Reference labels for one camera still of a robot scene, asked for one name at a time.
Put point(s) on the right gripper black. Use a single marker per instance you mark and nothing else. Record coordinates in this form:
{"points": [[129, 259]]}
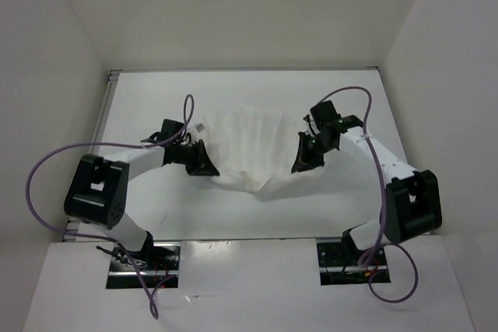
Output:
{"points": [[303, 156]]}

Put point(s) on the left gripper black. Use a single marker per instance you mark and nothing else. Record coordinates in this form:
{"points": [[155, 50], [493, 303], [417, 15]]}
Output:
{"points": [[201, 164]]}

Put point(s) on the white pleated skirt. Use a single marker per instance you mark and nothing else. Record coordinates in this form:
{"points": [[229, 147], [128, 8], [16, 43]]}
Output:
{"points": [[253, 149]]}

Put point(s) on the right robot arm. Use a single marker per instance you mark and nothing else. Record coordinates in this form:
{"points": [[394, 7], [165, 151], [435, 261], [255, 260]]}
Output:
{"points": [[410, 199]]}

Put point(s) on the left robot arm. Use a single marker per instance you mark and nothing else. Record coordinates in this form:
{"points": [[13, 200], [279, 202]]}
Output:
{"points": [[138, 161]]}

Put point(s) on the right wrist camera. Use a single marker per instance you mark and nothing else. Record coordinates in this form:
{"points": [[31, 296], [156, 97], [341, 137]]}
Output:
{"points": [[324, 116]]}

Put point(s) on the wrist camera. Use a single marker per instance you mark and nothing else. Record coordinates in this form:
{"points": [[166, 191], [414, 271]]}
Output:
{"points": [[170, 129], [324, 116]]}

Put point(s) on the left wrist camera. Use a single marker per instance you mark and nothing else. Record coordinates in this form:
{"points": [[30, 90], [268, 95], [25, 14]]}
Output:
{"points": [[170, 129]]}

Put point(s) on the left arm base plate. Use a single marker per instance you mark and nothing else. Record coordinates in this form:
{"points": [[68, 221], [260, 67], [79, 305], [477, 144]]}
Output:
{"points": [[161, 272]]}

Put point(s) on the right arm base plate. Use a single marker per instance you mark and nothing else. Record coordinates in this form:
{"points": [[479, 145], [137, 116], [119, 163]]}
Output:
{"points": [[336, 268]]}

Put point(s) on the aluminium table frame rail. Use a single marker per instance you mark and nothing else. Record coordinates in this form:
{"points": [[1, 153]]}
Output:
{"points": [[89, 153]]}

